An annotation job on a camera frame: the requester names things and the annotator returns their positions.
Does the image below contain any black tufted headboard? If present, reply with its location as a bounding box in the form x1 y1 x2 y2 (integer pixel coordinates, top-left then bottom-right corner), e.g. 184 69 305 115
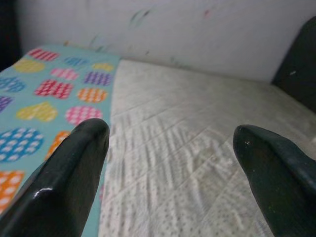
271 15 316 115

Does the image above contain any white quilted mattress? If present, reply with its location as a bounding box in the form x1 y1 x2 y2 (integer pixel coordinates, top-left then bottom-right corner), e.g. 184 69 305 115
98 59 316 237

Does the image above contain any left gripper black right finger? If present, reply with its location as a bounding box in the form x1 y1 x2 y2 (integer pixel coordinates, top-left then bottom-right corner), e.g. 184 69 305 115
233 124 316 237

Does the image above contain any turquoise patterned blanket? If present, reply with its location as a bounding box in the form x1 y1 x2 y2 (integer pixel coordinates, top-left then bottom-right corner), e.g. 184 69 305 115
0 44 121 237

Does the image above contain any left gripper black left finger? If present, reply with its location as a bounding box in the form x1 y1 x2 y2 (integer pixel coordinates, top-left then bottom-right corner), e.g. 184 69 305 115
0 118 111 237

